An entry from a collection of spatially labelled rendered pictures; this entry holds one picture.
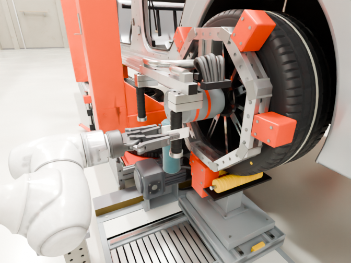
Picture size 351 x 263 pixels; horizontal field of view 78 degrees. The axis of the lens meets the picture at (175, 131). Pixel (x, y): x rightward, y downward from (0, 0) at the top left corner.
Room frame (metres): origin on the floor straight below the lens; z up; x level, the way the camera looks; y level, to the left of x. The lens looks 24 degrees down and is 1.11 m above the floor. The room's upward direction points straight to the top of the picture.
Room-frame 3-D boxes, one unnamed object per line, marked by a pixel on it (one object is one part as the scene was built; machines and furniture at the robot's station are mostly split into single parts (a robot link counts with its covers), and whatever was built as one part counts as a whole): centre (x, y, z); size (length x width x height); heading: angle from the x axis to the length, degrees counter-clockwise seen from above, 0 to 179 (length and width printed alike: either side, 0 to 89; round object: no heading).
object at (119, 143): (0.53, 0.14, 0.83); 0.09 x 0.08 x 0.07; 116
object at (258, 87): (0.86, -0.14, 0.85); 0.54 x 0.07 x 0.54; 26
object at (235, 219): (0.94, -0.29, 0.32); 0.40 x 0.30 x 0.28; 26
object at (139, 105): (0.91, 0.15, 0.83); 0.04 x 0.04 x 0.16
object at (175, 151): (0.61, 0.00, 0.83); 0.04 x 0.04 x 0.16
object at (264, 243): (0.94, -0.29, 0.13); 0.50 x 0.36 x 0.10; 26
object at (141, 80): (0.92, 0.12, 0.93); 0.09 x 0.05 x 0.05; 116
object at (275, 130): (0.58, -0.28, 0.85); 0.09 x 0.08 x 0.07; 26
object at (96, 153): (0.50, 0.21, 0.83); 0.09 x 0.06 x 0.09; 26
